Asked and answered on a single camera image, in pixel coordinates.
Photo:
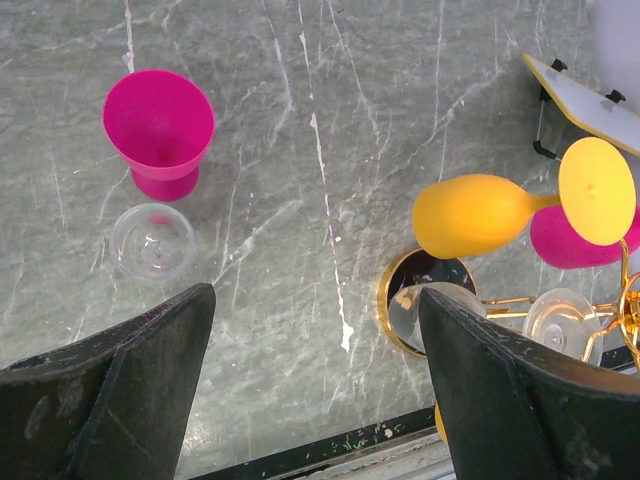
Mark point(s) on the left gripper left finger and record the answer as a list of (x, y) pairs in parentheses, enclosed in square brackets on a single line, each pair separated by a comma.
[(114, 405)]

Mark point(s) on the yellow rimmed white board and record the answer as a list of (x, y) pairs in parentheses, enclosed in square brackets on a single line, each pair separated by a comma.
[(603, 116)]

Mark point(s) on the aluminium frame rail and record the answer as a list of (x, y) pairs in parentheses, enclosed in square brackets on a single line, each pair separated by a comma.
[(403, 447)]

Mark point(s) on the magenta wine glass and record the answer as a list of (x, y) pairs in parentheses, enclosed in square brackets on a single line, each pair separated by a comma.
[(557, 243), (161, 124)]

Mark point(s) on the clear wine glass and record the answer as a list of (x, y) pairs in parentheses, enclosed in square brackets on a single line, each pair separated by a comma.
[(153, 242), (560, 319)]

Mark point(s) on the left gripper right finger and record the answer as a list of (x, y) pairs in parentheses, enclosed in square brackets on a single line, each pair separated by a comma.
[(515, 409)]

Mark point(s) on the gold wire glass rack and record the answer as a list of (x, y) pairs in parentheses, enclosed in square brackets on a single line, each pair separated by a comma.
[(418, 267)]

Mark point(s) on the orange wine glass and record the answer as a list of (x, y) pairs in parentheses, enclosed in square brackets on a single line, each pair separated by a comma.
[(475, 214), (439, 424)]

